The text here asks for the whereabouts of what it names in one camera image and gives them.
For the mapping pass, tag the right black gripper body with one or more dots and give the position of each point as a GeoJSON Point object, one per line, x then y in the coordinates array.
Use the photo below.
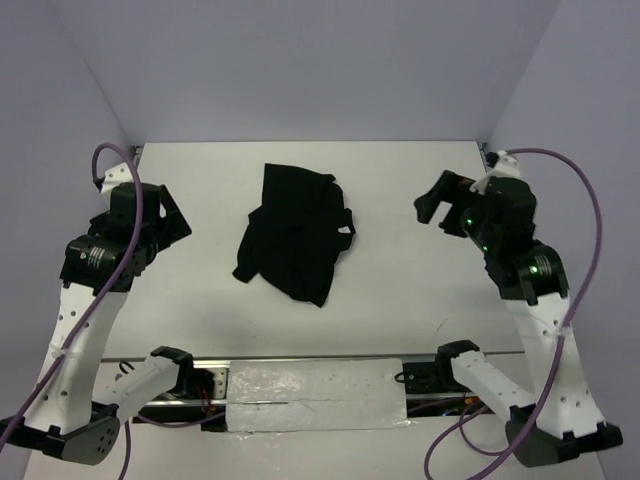
{"type": "Point", "coordinates": [465, 218]}

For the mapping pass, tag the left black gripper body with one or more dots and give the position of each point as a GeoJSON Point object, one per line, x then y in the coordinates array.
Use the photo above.
{"type": "Point", "coordinates": [170, 229]}

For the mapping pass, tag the black t-shirt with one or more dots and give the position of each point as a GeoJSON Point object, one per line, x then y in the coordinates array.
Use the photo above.
{"type": "Point", "coordinates": [295, 237]}

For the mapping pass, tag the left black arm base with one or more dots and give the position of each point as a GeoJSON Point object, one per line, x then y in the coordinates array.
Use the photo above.
{"type": "Point", "coordinates": [201, 402]}

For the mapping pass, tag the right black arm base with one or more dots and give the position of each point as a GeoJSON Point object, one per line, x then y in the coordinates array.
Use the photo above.
{"type": "Point", "coordinates": [427, 395]}

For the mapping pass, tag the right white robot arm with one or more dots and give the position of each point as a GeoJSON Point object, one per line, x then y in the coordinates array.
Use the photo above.
{"type": "Point", "coordinates": [559, 420]}

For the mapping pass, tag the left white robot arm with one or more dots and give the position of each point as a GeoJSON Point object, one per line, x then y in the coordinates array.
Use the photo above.
{"type": "Point", "coordinates": [67, 418]}

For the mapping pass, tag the silver foil-covered panel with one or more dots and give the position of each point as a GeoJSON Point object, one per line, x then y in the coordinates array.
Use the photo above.
{"type": "Point", "coordinates": [315, 395]}

